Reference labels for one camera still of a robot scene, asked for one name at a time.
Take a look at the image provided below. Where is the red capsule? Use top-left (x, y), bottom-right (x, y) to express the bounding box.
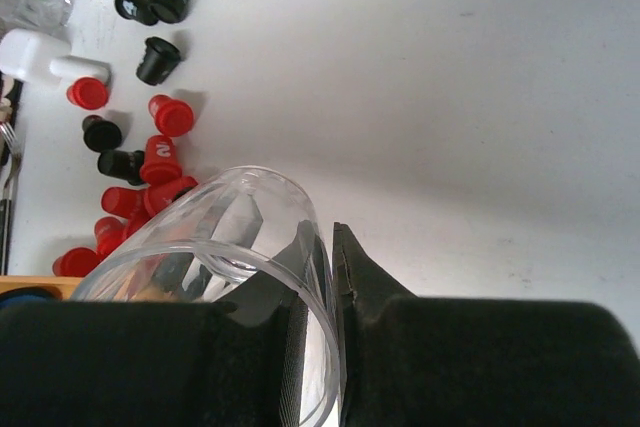
top-left (148, 94), bottom-right (195, 137)
top-left (66, 77), bottom-right (109, 111)
top-left (52, 247), bottom-right (101, 277)

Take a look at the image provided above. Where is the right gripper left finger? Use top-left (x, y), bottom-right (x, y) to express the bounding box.
top-left (0, 220), bottom-right (311, 427)

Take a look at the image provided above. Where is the red capsule cluster piece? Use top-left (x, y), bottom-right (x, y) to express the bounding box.
top-left (143, 176), bottom-right (198, 217)

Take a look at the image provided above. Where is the orange storage basket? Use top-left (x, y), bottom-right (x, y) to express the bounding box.
top-left (1, 276), bottom-right (82, 299)

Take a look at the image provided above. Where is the black capsule centre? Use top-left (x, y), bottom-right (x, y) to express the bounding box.
top-left (97, 150), bottom-right (145, 186)

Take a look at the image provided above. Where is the black capsule number four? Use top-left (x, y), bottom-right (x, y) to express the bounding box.
top-left (114, 0), bottom-right (159, 26)

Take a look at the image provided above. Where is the red capsule number two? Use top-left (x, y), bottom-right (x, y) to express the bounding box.
top-left (139, 135), bottom-right (183, 186)

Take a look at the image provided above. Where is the clear glass cup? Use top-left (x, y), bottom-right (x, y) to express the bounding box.
top-left (72, 166), bottom-right (343, 426)

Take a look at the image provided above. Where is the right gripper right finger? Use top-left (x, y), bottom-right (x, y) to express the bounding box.
top-left (333, 223), bottom-right (639, 426)

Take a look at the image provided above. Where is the black capsule middle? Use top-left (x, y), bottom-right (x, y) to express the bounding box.
top-left (136, 36), bottom-right (182, 86)

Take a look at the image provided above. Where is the grey blue cloth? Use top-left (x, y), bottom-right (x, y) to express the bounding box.
top-left (0, 287), bottom-right (57, 309)

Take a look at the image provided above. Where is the white plastic scoop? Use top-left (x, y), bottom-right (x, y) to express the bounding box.
top-left (1, 28), bottom-right (111, 88)

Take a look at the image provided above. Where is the red capsule upper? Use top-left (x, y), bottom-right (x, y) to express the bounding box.
top-left (148, 94), bottom-right (195, 137)

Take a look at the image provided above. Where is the red capsule lower left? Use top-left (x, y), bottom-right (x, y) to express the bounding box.
top-left (52, 247), bottom-right (101, 277)

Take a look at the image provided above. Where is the black capsule left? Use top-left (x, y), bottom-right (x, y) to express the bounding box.
top-left (82, 115), bottom-right (123, 153)

